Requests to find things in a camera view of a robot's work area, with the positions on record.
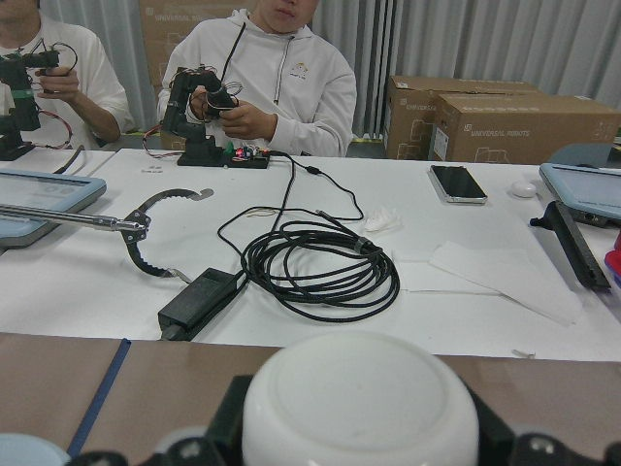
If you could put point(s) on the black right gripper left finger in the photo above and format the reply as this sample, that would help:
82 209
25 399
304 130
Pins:
160 439

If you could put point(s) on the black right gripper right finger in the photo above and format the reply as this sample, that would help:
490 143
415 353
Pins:
500 445

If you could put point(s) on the cream cup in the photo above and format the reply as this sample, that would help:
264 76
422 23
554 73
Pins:
358 398

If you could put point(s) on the light blue ikea cup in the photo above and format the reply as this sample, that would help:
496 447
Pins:
23 449

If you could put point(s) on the black power adapter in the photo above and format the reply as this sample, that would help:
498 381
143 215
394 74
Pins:
198 304

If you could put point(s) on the black bar tool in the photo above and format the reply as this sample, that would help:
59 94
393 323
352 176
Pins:
557 218

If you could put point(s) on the reacher grabber tool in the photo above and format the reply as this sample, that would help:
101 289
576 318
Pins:
133 228

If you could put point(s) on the crumpled white tissue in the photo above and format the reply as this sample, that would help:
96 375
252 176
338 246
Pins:
382 219

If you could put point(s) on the white earbuds case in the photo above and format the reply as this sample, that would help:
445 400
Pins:
522 189

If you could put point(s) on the black smartphone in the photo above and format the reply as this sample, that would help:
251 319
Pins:
456 185

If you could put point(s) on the cardboard box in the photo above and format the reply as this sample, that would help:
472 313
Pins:
411 109
517 129

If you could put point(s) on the blue teach pendant tablet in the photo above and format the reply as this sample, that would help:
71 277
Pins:
56 192

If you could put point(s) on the man in white hoodie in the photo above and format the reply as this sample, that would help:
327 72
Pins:
298 93

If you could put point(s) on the person in white t-shirt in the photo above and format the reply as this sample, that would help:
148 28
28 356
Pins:
82 100

